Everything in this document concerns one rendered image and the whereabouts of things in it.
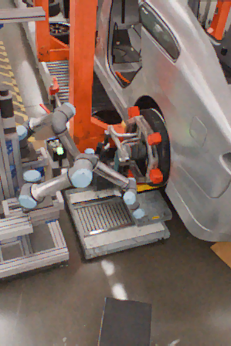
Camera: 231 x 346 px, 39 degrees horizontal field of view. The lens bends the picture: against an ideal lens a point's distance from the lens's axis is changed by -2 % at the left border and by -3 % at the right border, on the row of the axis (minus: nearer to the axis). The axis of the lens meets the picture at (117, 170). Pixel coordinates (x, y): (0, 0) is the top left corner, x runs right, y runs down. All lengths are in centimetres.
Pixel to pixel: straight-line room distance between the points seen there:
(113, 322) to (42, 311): 67
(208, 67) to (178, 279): 184
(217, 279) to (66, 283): 135
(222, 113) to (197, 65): 40
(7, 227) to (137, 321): 112
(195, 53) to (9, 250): 208
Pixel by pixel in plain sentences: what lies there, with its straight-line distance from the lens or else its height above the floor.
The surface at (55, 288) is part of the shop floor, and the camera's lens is 296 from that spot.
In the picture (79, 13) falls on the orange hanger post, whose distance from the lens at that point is 253.
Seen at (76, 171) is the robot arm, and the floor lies 127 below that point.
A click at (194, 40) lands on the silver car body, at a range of 235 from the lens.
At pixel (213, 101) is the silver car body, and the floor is 168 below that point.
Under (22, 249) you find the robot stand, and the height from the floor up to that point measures 23.
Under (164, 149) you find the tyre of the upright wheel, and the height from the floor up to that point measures 106.
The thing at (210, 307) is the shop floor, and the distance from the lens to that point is 308.
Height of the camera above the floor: 266
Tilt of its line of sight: 44 degrees down
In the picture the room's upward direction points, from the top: 7 degrees clockwise
